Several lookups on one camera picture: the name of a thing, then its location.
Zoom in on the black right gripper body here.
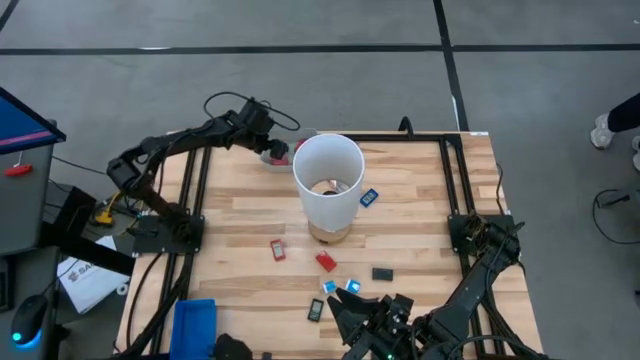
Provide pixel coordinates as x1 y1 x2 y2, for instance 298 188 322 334
367 293 416 351

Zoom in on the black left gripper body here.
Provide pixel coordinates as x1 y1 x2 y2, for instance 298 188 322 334
233 124 277 154

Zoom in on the black digital timer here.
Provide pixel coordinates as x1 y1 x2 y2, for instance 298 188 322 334
306 297 325 323

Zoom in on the red box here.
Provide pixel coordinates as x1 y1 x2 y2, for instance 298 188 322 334
314 249 338 274

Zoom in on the white shade wooden base lamp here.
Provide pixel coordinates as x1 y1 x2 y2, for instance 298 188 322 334
292 133 366 245

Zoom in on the black rounded object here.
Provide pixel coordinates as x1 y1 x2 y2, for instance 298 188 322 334
214 333 254 360

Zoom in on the blue plastic bin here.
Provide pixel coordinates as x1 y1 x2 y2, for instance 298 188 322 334
168 298 218 360

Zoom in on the yellow plug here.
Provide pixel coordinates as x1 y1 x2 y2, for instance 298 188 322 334
94 192 117 227

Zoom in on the black floor box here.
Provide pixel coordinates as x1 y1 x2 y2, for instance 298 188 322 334
44 182 97 236

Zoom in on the white printed paper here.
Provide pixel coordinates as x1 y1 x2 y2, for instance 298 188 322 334
56 234 132 315

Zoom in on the blue screen monitor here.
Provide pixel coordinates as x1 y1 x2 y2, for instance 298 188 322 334
0 87 67 156

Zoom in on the grey cabinet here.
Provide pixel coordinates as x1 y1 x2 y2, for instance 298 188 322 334
0 144 56 256

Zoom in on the black computer mouse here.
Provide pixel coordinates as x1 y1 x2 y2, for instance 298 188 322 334
10 293 49 351

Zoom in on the person's leg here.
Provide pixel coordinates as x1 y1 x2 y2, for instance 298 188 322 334
607 92 640 134

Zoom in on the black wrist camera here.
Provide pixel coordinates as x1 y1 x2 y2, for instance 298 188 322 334
238 98 275 127

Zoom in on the black camera cable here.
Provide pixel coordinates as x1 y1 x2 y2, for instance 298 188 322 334
203 91 302 132

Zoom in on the black floor cable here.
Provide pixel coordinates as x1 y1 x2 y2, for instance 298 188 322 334
591 187 640 246

